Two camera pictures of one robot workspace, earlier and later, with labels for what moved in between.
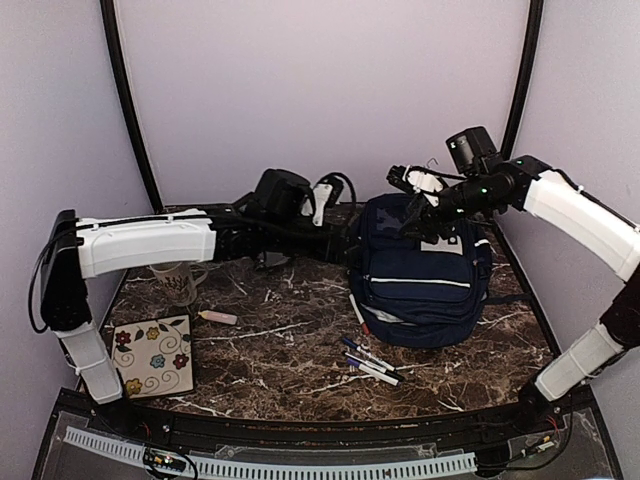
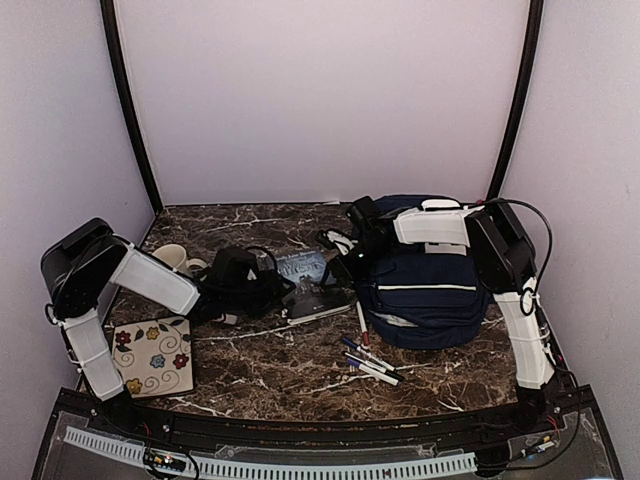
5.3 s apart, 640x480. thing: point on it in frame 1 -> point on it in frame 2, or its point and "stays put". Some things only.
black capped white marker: [376, 366] stays put
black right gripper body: [429, 220] -> [360, 267]
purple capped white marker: [369, 370] stays put
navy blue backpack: [412, 292] stays put
